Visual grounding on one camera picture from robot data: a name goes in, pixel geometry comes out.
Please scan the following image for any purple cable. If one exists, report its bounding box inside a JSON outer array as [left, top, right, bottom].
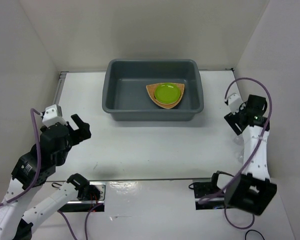
[[0, 108, 106, 240], [197, 77, 273, 230]]

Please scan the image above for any black cable loop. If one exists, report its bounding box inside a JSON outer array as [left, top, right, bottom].
[[244, 229, 266, 240]]

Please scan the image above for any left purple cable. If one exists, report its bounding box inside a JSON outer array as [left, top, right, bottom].
[[0, 108, 106, 240]]

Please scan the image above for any grey plastic bin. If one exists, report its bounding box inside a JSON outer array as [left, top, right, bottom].
[[102, 59, 204, 122]]

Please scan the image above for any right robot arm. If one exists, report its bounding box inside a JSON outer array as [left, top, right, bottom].
[[209, 93, 277, 216]]

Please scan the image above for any clear plastic cup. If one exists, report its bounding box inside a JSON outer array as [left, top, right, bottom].
[[233, 135, 244, 146], [235, 150, 244, 164]]

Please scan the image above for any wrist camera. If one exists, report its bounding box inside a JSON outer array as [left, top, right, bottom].
[[224, 93, 246, 115], [42, 104, 67, 128]]

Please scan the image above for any green plastic plate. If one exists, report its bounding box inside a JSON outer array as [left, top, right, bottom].
[[154, 83, 181, 105]]

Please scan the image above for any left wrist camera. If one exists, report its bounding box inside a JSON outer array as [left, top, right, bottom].
[[42, 104, 67, 128]]

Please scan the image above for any orange woven triangular basket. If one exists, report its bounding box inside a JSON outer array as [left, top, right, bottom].
[[146, 82, 185, 109]]

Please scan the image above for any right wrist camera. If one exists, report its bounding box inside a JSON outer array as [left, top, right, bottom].
[[224, 93, 246, 115]]

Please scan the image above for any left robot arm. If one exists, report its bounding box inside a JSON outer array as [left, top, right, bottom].
[[0, 114, 100, 240]]

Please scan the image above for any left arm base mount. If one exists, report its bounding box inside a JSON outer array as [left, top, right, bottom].
[[59, 182, 106, 213]]

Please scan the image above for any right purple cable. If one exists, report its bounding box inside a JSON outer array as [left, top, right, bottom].
[[197, 77, 273, 230]]

